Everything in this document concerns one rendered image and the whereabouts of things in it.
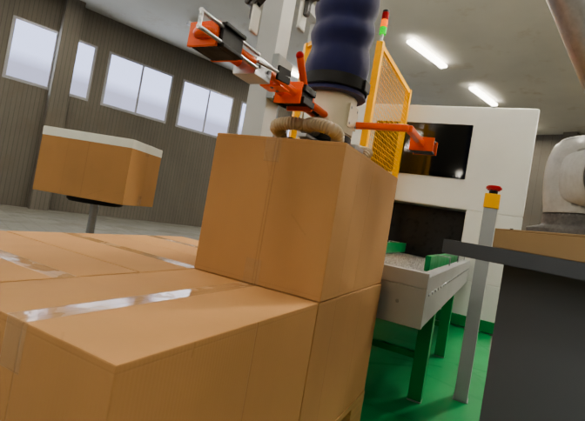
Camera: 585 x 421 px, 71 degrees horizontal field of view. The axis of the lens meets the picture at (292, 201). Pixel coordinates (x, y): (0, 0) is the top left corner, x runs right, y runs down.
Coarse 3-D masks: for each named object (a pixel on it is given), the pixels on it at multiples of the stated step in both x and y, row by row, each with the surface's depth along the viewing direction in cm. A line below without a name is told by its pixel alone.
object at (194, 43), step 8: (192, 24) 83; (208, 24) 81; (216, 24) 80; (192, 32) 83; (216, 32) 80; (192, 40) 82; (200, 40) 81; (208, 40) 81; (192, 48) 84; (200, 48) 83; (208, 48) 82; (216, 48) 81; (208, 56) 87; (216, 56) 86; (224, 56) 85
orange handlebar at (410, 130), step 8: (200, 32) 80; (248, 56) 90; (272, 72) 99; (272, 80) 101; (264, 88) 107; (272, 88) 105; (280, 88) 105; (288, 88) 107; (320, 112) 126; (360, 128) 136; (368, 128) 135; (376, 128) 133; (384, 128) 132; (392, 128) 131; (400, 128) 130; (408, 128) 129; (416, 136) 135
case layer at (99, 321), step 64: (0, 256) 92; (64, 256) 105; (128, 256) 120; (192, 256) 142; (0, 320) 58; (64, 320) 59; (128, 320) 64; (192, 320) 69; (256, 320) 76; (320, 320) 103; (0, 384) 57; (64, 384) 51; (128, 384) 50; (192, 384) 61; (256, 384) 78; (320, 384) 110
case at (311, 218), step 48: (240, 144) 116; (288, 144) 109; (336, 144) 103; (240, 192) 114; (288, 192) 107; (336, 192) 101; (384, 192) 140; (240, 240) 112; (288, 240) 106; (336, 240) 105; (384, 240) 150; (288, 288) 105; (336, 288) 110
